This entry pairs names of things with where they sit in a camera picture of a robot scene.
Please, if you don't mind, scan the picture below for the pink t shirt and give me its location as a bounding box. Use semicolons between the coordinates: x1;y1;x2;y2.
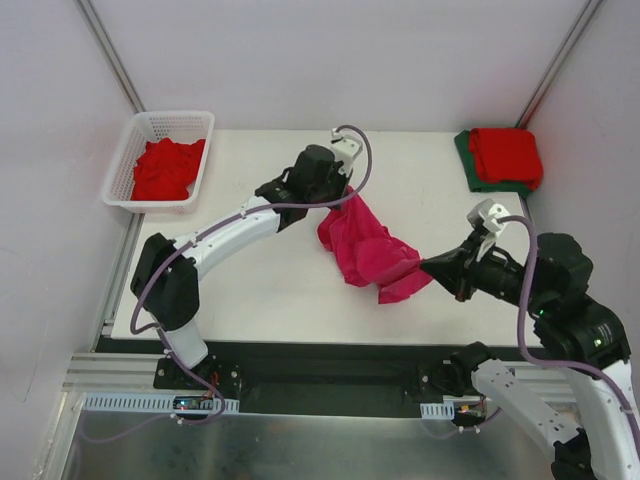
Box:
317;195;433;305

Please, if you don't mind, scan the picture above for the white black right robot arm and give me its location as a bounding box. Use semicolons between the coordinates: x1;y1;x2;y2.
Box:
447;233;639;479

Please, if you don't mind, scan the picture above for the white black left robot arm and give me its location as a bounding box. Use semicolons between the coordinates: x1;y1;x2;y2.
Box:
130;137;363;389

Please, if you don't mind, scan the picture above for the folded red t shirt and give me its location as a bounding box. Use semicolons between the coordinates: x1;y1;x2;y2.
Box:
469;128;544;190

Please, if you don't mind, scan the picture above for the folded green t shirt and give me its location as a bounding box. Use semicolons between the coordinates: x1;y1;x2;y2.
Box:
454;130;533;199

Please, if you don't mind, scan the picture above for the white plastic laundry basket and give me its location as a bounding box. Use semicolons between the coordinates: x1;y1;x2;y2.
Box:
102;110;215;214

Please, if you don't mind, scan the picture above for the crumpled red t shirt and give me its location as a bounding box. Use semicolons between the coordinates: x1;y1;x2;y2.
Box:
131;138;205;201

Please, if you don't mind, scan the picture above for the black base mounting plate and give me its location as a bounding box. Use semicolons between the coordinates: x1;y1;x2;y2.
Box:
153;342;495;418

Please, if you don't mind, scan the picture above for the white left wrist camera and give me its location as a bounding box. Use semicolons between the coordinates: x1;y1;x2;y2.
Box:
330;128;363;176

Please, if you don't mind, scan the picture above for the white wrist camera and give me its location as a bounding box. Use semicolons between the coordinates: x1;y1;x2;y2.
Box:
330;128;363;176
467;198;511;262

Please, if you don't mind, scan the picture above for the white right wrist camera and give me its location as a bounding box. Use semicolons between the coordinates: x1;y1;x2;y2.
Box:
467;198;511;262

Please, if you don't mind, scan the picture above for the right white slotted cable duct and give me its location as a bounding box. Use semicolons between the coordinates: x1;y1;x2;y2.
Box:
420;401;456;421

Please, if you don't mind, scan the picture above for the white slotted cable duct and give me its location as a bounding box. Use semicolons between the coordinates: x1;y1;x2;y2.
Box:
420;401;456;421
84;392;240;415

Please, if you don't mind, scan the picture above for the aluminium frame rail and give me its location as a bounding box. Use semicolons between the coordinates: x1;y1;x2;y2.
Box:
62;352;162;393

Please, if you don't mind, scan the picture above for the left white slotted cable duct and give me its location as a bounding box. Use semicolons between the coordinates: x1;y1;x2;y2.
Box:
84;392;240;415

